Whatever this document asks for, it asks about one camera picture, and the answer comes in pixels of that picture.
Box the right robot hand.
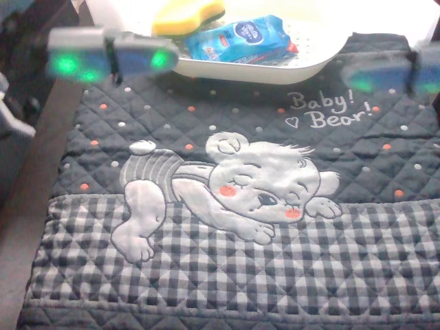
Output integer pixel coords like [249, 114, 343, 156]
[339, 50, 413, 96]

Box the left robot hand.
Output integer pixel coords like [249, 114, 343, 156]
[110, 31, 180, 86]

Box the yellow sponge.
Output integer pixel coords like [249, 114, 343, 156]
[151, 0, 226, 36]

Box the blue tissue packet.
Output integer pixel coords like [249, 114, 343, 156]
[184, 14, 300, 66]

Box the white plastic tray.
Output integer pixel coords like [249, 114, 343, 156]
[84, 0, 355, 86]

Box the grey white robot part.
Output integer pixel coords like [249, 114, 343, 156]
[0, 74, 37, 139]

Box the grey bear print quilt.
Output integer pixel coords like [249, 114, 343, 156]
[16, 32, 440, 330]

